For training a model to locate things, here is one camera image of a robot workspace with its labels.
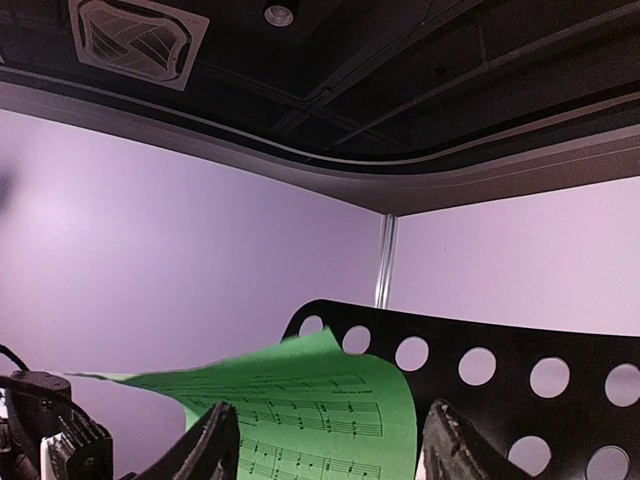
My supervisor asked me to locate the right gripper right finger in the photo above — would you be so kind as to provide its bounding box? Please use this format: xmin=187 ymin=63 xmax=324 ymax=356
xmin=422 ymin=399 xmax=530 ymax=480

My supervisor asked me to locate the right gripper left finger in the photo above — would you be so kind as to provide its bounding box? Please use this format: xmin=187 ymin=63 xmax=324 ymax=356
xmin=144 ymin=402 xmax=240 ymax=480

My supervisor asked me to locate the green sheet music page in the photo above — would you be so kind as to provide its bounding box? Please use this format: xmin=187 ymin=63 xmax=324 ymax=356
xmin=97 ymin=329 xmax=418 ymax=479

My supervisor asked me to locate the black music stand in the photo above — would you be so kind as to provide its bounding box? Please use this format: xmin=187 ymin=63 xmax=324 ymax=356
xmin=285 ymin=300 xmax=639 ymax=479

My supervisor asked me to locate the ceiling air vent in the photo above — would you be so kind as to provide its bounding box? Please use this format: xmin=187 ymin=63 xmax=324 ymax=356
xmin=68 ymin=0 xmax=210 ymax=91

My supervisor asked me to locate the ceiling spot light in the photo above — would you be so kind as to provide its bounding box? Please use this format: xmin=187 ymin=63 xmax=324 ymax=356
xmin=263 ymin=4 xmax=295 ymax=28

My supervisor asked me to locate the right aluminium corner post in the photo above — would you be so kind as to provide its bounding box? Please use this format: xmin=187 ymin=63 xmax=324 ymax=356
xmin=374 ymin=214 xmax=398 ymax=309

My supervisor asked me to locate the top wall frame rail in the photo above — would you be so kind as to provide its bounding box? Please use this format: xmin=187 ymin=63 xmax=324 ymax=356
xmin=0 ymin=79 xmax=640 ymax=216

